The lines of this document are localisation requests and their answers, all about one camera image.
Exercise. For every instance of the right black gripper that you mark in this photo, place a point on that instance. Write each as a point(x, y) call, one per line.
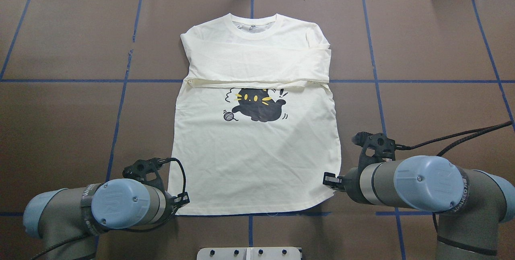
point(351, 179)

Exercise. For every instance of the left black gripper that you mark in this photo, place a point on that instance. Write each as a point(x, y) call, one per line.
point(171, 203)

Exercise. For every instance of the cream long sleeve cat shirt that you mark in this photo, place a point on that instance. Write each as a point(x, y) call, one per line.
point(255, 120)

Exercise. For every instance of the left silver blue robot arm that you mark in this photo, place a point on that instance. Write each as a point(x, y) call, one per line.
point(69, 220)

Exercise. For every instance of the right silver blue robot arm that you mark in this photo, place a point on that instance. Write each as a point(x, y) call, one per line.
point(470, 204)

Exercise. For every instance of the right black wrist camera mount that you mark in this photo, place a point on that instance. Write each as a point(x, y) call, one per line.
point(376, 148)

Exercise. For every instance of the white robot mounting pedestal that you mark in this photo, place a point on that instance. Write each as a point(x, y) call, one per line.
point(251, 253)

